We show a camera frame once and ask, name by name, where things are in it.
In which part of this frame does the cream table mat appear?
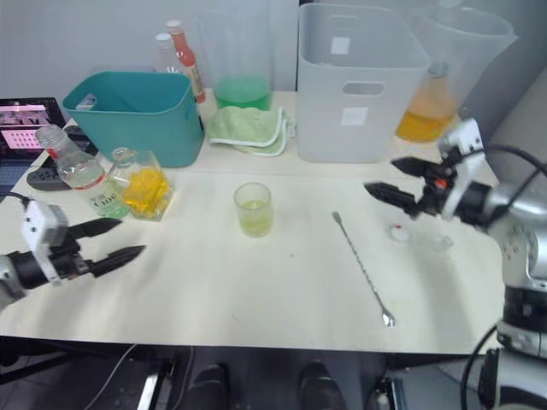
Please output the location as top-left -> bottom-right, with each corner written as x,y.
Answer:
0,169 -> 506,356

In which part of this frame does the empty clear plastic jug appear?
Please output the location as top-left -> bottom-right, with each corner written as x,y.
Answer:
409,3 -> 520,129

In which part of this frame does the black remote controller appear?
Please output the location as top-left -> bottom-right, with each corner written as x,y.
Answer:
26,167 -> 73,192

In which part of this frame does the clear jug with green liquid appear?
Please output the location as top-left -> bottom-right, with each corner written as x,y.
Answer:
198,0 -> 274,111

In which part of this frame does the translucent white plastic bin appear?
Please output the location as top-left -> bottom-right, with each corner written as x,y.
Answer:
296,3 -> 431,165

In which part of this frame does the teal plastic bin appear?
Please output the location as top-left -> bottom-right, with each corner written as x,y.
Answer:
62,71 -> 205,168

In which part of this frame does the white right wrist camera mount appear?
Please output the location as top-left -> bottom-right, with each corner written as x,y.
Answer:
437,118 -> 487,220

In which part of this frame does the clear drinking glass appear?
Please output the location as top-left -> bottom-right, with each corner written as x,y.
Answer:
232,182 -> 274,239

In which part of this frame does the long metal stirring spoon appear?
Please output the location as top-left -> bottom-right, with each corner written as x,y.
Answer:
332,211 -> 397,329

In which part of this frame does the green cloth with white trim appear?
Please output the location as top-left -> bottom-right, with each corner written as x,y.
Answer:
206,105 -> 297,157

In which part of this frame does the clear bottle with white cap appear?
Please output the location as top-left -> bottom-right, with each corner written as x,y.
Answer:
154,32 -> 182,74

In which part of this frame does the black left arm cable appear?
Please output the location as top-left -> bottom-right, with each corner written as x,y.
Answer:
0,191 -> 32,207

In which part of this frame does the conical flask with orange liquid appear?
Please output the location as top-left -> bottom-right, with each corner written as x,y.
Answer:
394,62 -> 462,149

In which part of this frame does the clear juice bottle green label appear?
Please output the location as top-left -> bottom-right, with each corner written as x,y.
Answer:
34,124 -> 130,220

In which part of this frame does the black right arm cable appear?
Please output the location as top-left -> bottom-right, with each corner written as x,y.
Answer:
482,143 -> 547,207

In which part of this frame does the clear glass stopper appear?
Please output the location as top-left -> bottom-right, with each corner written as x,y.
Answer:
432,234 -> 455,258

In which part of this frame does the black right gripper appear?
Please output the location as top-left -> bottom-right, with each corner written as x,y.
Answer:
362,156 -> 455,218

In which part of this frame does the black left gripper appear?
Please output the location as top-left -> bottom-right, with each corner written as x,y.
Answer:
48,217 -> 147,281

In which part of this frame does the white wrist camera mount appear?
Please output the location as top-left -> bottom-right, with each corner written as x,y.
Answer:
437,118 -> 487,220
20,200 -> 70,287

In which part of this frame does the black cable by robot body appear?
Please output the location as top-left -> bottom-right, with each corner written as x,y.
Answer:
463,323 -> 502,410

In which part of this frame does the dark rounded shape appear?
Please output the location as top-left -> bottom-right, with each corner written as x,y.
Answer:
189,361 -> 231,410
298,360 -> 348,410

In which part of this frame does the square glass bottle yellow liquid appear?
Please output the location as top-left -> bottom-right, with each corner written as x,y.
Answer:
108,146 -> 177,222

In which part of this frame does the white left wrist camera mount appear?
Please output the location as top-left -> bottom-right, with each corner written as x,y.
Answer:
20,200 -> 70,287

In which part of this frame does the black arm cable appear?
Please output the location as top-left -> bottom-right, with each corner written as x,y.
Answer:
0,191 -> 32,207
482,143 -> 547,207

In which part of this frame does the white cable under table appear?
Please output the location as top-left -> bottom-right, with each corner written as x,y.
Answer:
97,343 -> 139,410

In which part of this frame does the metal frame under table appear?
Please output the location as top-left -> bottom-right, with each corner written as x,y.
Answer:
135,357 -> 177,410

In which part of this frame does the slim bottle with pink liquid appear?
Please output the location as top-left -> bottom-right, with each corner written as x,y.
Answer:
166,20 -> 207,104

